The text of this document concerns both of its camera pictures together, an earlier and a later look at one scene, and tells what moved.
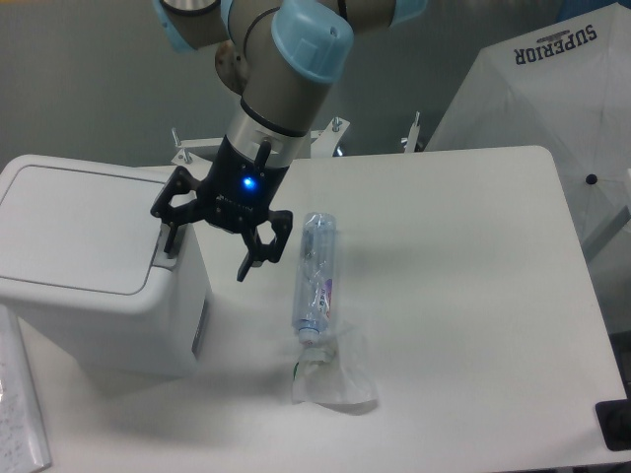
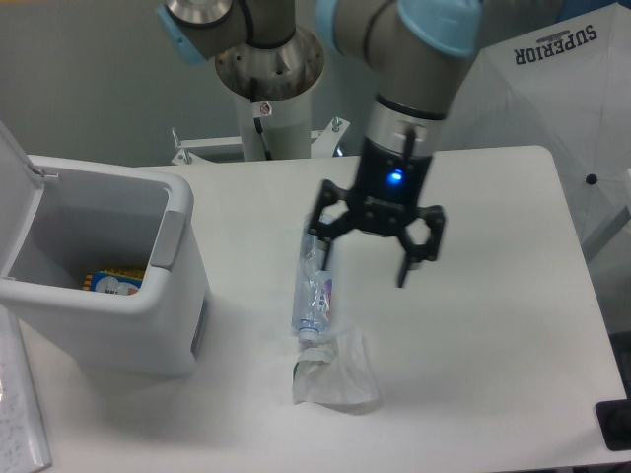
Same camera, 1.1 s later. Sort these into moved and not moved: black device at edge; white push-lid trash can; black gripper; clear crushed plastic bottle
Moved: black gripper
Not moved: clear crushed plastic bottle; white push-lid trash can; black device at edge
